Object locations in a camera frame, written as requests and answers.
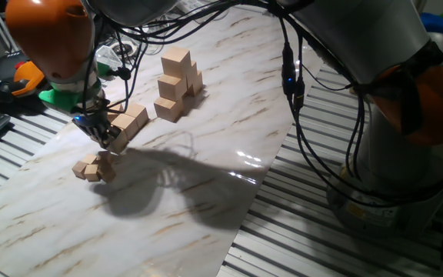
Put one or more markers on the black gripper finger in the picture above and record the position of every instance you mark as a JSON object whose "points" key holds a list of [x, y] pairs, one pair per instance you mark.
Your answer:
{"points": [[110, 140], [95, 138]]}

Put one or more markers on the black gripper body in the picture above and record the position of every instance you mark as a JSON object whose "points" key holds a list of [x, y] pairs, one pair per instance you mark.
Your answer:
{"points": [[90, 124]]}

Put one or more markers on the silver orange robot arm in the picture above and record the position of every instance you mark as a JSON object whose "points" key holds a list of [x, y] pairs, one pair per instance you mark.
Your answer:
{"points": [[52, 38]]}

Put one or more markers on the small wooden cube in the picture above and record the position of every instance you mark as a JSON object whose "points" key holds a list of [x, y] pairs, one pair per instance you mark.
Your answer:
{"points": [[89, 158], [79, 170], [107, 174], [105, 158], [92, 173]]}

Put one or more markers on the large wooden cube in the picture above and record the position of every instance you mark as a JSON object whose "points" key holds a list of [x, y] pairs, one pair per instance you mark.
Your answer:
{"points": [[165, 111], [170, 88], [175, 61], [197, 84], [192, 75]]}

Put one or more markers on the orange black teach pendant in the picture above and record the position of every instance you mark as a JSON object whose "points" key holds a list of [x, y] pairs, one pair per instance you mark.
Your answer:
{"points": [[25, 79]]}

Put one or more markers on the marble pattern mat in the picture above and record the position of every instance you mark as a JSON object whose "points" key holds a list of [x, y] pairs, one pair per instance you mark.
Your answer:
{"points": [[167, 238]]}

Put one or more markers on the green wrist mount flange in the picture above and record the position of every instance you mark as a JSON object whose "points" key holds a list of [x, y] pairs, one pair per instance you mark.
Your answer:
{"points": [[60, 101]]}

